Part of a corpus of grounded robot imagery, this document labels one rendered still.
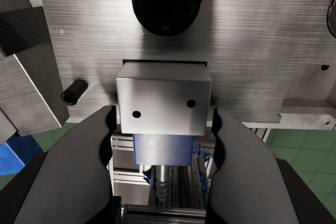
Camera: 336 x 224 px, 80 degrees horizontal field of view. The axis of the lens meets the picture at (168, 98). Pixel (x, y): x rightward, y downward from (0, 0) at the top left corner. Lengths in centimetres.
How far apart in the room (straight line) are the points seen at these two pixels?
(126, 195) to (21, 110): 121
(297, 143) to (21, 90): 150
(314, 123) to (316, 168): 149
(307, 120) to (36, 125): 31
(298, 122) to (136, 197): 120
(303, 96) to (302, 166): 154
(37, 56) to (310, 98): 24
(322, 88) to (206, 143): 89
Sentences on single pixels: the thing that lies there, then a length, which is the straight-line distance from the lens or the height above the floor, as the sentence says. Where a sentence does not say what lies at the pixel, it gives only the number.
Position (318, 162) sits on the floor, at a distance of 176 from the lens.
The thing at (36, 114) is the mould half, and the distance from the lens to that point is 23.
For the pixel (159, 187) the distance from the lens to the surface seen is 19.
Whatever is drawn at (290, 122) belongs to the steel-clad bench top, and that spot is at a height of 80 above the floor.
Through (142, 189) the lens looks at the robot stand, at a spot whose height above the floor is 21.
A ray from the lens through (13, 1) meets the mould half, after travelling 23.
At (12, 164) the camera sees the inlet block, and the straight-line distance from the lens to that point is 26.
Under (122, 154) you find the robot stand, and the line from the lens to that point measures 114.
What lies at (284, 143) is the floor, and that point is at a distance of 152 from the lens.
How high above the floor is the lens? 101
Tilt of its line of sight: 62 degrees down
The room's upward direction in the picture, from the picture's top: 179 degrees counter-clockwise
